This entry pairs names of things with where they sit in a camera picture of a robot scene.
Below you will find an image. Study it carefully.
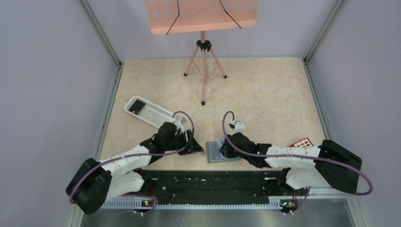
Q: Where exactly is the grey card holder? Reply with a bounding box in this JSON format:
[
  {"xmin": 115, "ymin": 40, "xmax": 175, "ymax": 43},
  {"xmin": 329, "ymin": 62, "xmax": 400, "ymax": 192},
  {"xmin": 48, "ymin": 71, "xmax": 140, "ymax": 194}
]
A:
[{"xmin": 206, "ymin": 139, "xmax": 240, "ymax": 163}]

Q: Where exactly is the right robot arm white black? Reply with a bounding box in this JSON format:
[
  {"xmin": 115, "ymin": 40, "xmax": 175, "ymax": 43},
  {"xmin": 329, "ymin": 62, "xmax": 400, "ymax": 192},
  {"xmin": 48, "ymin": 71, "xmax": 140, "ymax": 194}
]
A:
[{"xmin": 219, "ymin": 133, "xmax": 362, "ymax": 194}]

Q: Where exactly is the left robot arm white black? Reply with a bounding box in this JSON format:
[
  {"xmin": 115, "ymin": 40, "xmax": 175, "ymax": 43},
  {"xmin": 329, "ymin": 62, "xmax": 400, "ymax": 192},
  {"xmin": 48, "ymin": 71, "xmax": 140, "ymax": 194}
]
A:
[{"xmin": 66, "ymin": 122, "xmax": 204, "ymax": 215}]

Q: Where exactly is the black card in basket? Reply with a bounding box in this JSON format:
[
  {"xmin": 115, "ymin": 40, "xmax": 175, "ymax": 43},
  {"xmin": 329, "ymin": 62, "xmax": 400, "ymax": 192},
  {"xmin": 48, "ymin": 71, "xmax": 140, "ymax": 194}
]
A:
[{"xmin": 129, "ymin": 99, "xmax": 146, "ymax": 115}]

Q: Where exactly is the white plastic basket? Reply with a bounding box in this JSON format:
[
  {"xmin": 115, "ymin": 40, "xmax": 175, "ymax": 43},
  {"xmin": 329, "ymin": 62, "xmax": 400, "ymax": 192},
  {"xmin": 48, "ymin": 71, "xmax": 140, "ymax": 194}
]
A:
[{"xmin": 124, "ymin": 96, "xmax": 173, "ymax": 128}]

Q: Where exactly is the red plastic basket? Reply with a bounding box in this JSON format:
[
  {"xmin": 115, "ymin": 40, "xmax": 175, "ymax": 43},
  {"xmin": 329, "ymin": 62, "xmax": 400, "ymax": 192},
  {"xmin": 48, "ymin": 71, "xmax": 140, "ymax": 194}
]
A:
[{"xmin": 290, "ymin": 137, "xmax": 314, "ymax": 148}]

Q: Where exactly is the pink music stand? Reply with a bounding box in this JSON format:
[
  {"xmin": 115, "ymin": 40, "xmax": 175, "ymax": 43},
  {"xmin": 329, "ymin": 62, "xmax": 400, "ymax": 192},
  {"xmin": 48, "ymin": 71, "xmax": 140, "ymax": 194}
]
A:
[{"xmin": 144, "ymin": 0, "xmax": 258, "ymax": 105}]

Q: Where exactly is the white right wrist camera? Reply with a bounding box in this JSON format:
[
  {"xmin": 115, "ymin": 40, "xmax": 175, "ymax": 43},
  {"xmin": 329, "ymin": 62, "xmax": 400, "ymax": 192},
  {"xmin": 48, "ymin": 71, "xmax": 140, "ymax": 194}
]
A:
[{"xmin": 229, "ymin": 120, "xmax": 245, "ymax": 134}]

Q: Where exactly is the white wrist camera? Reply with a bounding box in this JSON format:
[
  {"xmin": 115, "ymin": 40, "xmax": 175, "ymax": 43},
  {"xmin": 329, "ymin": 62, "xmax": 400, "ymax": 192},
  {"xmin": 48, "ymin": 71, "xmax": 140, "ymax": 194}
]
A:
[
  {"xmin": 173, "ymin": 117, "xmax": 187, "ymax": 131},
  {"xmin": 229, "ymin": 120, "xmax": 245, "ymax": 134}
]

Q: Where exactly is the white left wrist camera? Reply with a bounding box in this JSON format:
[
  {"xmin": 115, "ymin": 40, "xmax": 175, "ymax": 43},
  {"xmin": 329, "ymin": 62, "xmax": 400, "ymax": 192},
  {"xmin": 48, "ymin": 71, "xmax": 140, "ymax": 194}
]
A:
[{"xmin": 173, "ymin": 117, "xmax": 187, "ymax": 131}]

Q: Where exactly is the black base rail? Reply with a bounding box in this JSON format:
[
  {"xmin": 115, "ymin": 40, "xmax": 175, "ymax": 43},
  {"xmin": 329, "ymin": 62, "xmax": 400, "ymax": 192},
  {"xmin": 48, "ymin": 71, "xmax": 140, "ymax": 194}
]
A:
[{"xmin": 124, "ymin": 170, "xmax": 307, "ymax": 208}]

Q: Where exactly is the aluminium frame rail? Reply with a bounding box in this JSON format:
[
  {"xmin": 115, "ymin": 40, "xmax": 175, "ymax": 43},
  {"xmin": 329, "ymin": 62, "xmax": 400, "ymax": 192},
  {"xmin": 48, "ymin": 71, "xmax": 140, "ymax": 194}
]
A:
[{"xmin": 78, "ymin": 177, "xmax": 361, "ymax": 210}]

